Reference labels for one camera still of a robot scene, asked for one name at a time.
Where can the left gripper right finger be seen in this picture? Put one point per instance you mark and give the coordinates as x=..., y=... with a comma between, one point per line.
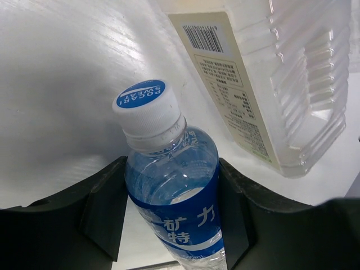
x=264, y=230

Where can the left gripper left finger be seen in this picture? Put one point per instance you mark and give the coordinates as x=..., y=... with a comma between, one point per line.
x=79, y=227

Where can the blue label Pocari bottle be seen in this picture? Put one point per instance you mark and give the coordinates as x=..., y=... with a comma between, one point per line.
x=172, y=174

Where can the large square clear bottle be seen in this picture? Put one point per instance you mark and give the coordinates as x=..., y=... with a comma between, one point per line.
x=277, y=72

